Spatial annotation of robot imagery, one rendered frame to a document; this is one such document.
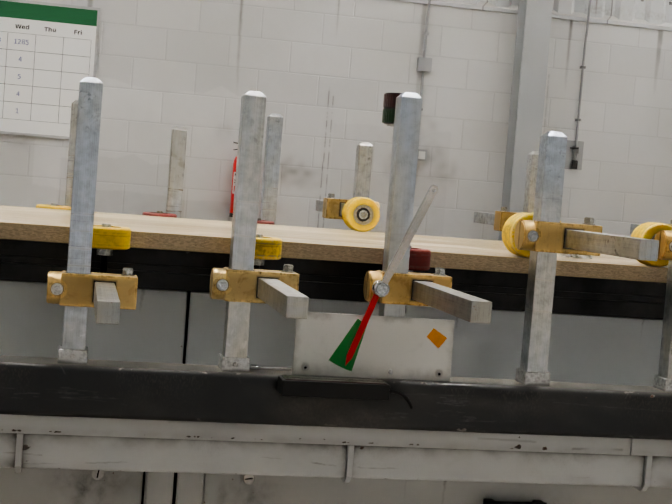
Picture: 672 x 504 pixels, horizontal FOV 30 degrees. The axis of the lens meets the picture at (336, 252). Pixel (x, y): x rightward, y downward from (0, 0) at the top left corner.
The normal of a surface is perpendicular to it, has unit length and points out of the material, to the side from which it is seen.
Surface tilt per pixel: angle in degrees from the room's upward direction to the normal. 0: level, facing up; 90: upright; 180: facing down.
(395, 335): 90
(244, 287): 90
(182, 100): 90
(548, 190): 90
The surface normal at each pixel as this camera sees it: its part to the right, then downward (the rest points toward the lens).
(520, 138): 0.20, 0.07
